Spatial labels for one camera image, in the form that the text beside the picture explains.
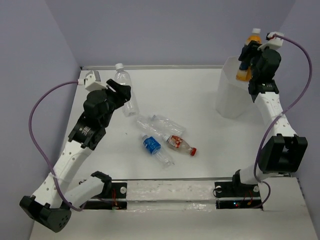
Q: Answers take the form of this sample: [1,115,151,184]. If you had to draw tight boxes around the clear bottle white cap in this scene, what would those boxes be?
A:
[115,63,140,117]

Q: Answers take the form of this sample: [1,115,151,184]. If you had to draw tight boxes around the orange juice bottle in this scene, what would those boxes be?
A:
[236,28,262,82]

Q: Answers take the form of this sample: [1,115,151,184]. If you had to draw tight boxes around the clear crushed bottle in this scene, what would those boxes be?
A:
[135,115,165,138]

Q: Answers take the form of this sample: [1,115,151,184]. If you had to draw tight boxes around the clear long bottle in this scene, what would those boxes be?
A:
[151,114,186,136]

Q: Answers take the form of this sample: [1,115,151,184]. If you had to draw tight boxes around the blue label water bottle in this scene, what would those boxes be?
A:
[141,133,175,168]

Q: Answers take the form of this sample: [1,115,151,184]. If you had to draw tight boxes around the red cap tea bottle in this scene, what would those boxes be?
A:
[162,135,197,156]

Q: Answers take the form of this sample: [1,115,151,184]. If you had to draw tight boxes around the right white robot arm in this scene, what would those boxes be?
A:
[230,40,308,196]

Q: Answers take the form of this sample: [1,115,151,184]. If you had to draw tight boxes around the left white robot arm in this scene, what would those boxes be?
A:
[19,79,131,233]

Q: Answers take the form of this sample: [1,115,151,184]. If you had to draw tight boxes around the white plastic bin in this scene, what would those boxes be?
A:
[215,56,257,119]

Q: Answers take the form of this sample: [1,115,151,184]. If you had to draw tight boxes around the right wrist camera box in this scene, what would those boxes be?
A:
[258,31,285,51]

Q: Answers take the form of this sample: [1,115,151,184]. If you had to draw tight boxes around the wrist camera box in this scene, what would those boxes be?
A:
[84,70,107,92]
[258,31,285,51]

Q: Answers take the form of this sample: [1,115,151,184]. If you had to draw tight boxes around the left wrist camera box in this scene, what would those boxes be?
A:
[84,70,107,92]

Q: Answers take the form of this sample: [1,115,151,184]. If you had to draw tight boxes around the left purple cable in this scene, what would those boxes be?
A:
[28,79,87,213]

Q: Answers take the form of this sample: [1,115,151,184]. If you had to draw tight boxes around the purple cable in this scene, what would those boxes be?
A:
[253,34,313,210]
[28,79,87,213]

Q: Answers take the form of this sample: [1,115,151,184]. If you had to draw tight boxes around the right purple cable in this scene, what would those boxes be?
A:
[253,34,313,210]

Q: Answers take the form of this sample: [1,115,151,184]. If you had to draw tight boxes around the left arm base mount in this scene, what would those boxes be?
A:
[84,181,128,211]

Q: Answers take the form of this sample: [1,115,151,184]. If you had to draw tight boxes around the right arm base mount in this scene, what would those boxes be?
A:
[212,176,263,210]

